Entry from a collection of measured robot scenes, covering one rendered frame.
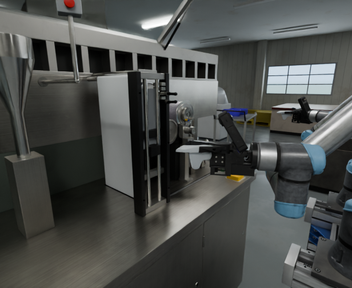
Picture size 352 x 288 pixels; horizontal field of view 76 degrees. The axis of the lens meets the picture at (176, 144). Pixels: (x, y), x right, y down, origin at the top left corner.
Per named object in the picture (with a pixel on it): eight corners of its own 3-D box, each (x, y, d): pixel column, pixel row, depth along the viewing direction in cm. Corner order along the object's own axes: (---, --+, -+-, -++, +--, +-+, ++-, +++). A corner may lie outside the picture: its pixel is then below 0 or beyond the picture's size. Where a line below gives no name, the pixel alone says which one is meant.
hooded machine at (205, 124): (196, 138, 622) (197, 87, 587) (208, 135, 669) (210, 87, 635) (218, 142, 578) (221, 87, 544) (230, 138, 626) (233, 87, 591)
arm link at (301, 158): (324, 183, 53) (331, 148, 51) (275, 179, 55) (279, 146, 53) (312, 171, 60) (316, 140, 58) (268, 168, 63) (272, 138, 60)
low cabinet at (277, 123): (339, 129, 760) (343, 105, 740) (335, 140, 597) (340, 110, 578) (284, 124, 860) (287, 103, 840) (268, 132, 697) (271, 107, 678)
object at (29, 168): (20, 247, 71) (-18, 54, 57) (7, 229, 80) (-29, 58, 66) (65, 226, 81) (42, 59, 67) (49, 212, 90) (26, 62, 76)
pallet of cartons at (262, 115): (278, 123, 873) (280, 111, 861) (271, 127, 802) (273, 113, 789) (244, 120, 953) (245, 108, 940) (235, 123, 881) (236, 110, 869)
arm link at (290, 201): (296, 201, 67) (300, 166, 64) (310, 223, 56) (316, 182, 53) (267, 199, 68) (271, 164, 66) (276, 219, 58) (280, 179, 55)
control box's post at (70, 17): (75, 80, 75) (68, 14, 70) (73, 80, 76) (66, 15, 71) (80, 80, 76) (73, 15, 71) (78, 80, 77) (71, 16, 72)
